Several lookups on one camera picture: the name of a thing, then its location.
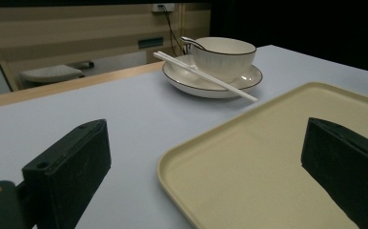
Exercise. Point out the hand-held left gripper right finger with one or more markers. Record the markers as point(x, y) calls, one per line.
point(344, 165)

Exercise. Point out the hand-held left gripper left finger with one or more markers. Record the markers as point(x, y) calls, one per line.
point(67, 171)

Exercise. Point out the beige plastic tray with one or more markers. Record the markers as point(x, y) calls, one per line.
point(261, 165)

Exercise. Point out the grey padded stool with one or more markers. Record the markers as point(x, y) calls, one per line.
point(51, 73)

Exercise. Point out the wooden striped cabinet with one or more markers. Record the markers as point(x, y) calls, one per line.
point(77, 38)

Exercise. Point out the white plate with dark rim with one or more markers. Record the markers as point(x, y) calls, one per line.
point(188, 81)

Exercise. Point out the white chopstick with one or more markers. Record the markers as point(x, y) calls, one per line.
point(175, 60)
point(204, 76)

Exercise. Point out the white bowl with dark rim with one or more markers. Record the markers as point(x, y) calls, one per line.
point(223, 58)

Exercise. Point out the white wall socket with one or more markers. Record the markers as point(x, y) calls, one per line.
point(163, 7)

